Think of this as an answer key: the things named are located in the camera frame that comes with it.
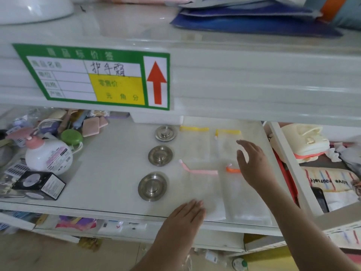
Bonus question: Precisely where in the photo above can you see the green round container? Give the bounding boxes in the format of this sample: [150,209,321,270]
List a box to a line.
[60,129,84,146]

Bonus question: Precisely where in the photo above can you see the white plastic basket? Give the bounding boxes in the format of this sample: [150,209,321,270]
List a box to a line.
[5,126,30,148]

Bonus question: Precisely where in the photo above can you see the white bottle green cap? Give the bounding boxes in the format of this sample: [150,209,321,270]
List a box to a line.
[231,258,249,271]

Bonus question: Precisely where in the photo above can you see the green price label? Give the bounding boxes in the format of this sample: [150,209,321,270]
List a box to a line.
[12,43,171,111]

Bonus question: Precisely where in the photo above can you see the black box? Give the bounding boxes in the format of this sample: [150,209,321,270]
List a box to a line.
[12,171,66,201]

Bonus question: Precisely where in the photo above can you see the large steel sink stopper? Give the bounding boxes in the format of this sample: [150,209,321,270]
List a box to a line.
[138,171,168,202]

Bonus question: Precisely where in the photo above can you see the white pump bottle pink top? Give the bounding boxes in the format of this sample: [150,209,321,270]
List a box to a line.
[25,135,74,175]

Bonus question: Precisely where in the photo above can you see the black flat device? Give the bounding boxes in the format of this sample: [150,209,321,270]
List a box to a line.
[310,187,330,214]

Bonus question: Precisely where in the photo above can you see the pink-trim mesh bag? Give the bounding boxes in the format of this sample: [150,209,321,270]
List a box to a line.
[179,159,227,221]

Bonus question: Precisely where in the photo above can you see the medium steel sink stopper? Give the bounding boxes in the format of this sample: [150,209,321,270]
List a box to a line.
[148,145,174,167]

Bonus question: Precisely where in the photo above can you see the white shelf unit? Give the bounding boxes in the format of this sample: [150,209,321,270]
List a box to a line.
[0,3,361,253]

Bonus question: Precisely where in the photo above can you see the red flat package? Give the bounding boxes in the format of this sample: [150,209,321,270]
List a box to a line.
[273,150,300,207]

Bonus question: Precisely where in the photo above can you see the blister pack of dark clips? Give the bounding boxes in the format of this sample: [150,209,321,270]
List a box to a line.
[4,162,32,179]

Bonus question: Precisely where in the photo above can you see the white bowl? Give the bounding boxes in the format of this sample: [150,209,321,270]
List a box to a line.
[0,0,74,25]

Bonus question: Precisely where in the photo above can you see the blue folders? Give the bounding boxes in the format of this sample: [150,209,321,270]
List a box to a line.
[170,0,344,39]

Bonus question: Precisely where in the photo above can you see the white flat packet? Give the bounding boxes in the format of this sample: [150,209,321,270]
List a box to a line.
[97,220,147,233]

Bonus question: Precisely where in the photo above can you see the pink purple packet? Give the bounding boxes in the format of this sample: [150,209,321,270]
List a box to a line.
[55,215,98,231]

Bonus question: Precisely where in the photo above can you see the cream plastic holder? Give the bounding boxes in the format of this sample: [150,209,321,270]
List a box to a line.
[280,123,331,164]

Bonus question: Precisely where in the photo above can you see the yellow-trim mesh bag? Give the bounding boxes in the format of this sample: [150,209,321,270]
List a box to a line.
[215,129,243,167]
[180,125,211,167]

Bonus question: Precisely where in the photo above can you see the striped cloth bag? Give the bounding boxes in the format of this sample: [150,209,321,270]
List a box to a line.
[302,166,361,212]

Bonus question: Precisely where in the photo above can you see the person's left forearm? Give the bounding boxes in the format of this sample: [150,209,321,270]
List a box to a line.
[132,243,195,271]

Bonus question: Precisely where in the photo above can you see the orange and blue cushion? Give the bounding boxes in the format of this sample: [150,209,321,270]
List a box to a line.
[319,0,361,30]

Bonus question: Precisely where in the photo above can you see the yellow packet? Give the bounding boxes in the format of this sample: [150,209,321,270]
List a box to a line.
[78,237,104,252]

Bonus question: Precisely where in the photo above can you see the person's left hand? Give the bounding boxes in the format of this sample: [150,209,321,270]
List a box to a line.
[157,199,206,253]

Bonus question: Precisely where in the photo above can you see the large pink powder puff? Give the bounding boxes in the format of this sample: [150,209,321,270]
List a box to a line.
[82,117,100,138]

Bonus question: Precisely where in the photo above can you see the orange-trim mesh bag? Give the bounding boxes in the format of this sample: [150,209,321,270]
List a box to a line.
[225,163,273,227]

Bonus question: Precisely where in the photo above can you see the yellow box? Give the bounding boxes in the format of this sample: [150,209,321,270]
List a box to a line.
[244,234,300,271]

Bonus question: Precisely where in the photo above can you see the purple round case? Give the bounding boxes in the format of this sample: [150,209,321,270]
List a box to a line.
[37,119,61,136]

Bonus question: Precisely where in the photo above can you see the person's right hand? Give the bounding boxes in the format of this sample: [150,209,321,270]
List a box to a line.
[236,139,280,194]

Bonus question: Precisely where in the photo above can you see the small steel sink stopper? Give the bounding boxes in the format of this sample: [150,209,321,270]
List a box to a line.
[155,125,177,142]

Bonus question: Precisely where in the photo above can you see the person's right forearm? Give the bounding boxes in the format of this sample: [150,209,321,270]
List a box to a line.
[262,180,361,271]

